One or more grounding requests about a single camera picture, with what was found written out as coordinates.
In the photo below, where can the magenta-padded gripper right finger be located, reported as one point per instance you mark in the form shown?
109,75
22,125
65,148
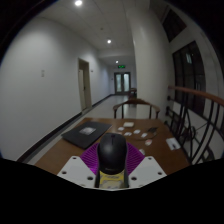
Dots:
140,166

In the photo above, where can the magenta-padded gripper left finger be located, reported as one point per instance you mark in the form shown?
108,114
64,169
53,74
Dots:
83,166

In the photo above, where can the black computer mouse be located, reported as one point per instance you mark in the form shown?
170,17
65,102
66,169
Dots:
112,151

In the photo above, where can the small white card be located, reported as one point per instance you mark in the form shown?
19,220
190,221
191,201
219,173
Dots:
137,131
142,151
127,133

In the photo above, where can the small pinkish card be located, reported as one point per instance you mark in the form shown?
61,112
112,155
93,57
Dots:
148,142

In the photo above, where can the dark closed laptop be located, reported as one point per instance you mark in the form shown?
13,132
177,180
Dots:
83,135

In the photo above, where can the white paper sheet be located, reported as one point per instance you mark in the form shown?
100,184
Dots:
173,143

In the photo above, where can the small white box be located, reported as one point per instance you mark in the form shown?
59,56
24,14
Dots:
128,124

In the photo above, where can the wooden armchair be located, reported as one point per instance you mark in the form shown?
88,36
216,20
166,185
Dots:
136,101

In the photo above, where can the white side door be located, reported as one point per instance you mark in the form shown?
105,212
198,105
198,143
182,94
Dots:
84,86

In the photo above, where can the glass double door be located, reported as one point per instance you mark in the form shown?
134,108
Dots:
122,83

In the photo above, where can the black railing with wooden handrail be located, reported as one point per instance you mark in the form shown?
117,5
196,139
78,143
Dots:
193,91

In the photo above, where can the green exit sign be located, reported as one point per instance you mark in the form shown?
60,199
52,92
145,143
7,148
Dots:
121,66

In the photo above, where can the dark tall window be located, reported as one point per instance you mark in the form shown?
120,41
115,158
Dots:
188,76

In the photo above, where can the small dark transom window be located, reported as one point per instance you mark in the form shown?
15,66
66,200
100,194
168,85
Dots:
173,23

